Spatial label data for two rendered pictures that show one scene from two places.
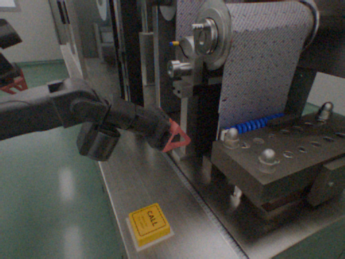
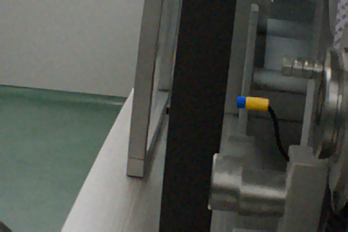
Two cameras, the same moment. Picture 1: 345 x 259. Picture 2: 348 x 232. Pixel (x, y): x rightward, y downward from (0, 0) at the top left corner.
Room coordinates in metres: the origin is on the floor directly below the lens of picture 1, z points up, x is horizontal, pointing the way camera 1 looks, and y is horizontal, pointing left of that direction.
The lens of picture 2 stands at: (-0.08, -0.30, 1.38)
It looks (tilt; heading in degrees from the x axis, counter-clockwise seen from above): 13 degrees down; 26
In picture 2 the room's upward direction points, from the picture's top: 6 degrees clockwise
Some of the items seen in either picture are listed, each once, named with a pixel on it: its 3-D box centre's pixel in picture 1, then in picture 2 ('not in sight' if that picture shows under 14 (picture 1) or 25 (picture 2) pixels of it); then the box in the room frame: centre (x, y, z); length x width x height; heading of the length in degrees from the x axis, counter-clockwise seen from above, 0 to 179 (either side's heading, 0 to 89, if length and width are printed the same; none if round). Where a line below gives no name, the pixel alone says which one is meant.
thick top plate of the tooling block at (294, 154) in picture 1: (296, 148); not in sight; (0.46, -0.32, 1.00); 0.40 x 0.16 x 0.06; 116
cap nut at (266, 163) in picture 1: (267, 158); not in sight; (0.35, -0.19, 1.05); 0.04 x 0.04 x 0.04
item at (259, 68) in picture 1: (262, 70); not in sight; (0.55, -0.23, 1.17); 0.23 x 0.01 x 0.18; 116
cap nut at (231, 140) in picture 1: (232, 136); not in sight; (0.43, -0.14, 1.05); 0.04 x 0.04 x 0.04
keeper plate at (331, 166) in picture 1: (333, 180); not in sight; (0.38, -0.37, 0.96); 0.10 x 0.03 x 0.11; 116
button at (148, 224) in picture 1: (149, 223); not in sight; (0.30, 0.05, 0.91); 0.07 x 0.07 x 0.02; 26
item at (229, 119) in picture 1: (252, 119); not in sight; (0.55, -0.23, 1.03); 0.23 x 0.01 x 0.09; 116
